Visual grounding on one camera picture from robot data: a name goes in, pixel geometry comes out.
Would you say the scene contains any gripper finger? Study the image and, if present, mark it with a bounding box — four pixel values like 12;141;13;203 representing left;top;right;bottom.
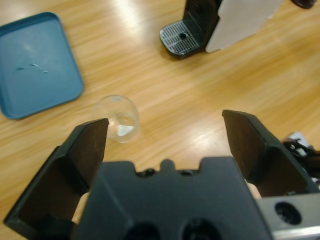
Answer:
3;117;110;240
221;109;320;200

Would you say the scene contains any clear glass cup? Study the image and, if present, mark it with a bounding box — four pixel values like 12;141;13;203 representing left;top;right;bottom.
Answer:
93;94;140;144

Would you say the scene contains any white capsule coffee machine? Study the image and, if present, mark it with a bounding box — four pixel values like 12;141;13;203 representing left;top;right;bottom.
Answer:
159;0;286;60

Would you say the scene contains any teal rectangular tray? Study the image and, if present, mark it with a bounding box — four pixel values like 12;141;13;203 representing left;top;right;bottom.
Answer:
0;11;85;120

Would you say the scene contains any black capsule holder with rods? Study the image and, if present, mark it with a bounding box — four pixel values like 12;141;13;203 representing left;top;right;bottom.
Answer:
290;0;316;10

